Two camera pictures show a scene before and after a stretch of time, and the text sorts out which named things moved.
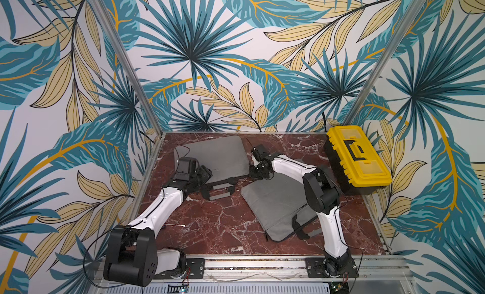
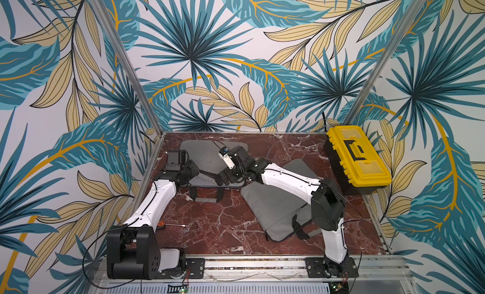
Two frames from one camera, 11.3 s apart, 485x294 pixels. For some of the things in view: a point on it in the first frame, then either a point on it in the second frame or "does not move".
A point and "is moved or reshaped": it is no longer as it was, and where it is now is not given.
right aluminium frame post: x=386 y=58 does not move
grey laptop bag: x=277 y=204 does not move
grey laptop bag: x=228 y=159 is moved or reshaped
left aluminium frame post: x=127 y=62 does not move
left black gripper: x=206 y=174 → x=194 y=169
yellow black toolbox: x=359 y=170 does not move
